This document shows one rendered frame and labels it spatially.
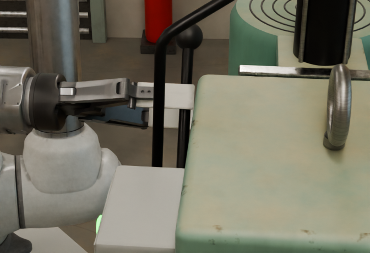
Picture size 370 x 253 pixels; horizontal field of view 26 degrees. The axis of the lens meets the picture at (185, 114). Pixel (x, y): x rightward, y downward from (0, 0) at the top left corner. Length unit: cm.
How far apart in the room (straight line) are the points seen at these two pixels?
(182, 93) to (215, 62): 305
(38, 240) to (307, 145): 128
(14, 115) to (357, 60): 47
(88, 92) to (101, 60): 307
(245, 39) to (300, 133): 23
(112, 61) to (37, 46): 247
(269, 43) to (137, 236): 30
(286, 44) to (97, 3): 340
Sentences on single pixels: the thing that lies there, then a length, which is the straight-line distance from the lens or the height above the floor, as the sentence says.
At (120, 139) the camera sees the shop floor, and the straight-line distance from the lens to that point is 341.
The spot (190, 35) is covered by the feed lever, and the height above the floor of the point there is 143.
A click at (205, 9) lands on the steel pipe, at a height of 158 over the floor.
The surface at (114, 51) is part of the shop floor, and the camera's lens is 413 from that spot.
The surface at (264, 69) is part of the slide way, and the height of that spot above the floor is 152.
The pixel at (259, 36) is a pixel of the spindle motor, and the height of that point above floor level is 150.
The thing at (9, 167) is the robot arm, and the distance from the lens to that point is 166.
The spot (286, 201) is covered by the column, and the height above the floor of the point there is 152.
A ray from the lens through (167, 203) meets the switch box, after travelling 61.
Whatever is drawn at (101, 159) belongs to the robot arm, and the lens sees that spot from 167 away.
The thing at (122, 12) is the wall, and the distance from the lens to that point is 421.
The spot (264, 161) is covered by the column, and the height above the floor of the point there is 152.
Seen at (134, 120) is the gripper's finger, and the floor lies 128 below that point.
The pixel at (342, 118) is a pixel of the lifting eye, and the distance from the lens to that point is 57.
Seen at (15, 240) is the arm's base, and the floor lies 71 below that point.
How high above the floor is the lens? 185
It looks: 31 degrees down
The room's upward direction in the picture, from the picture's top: straight up
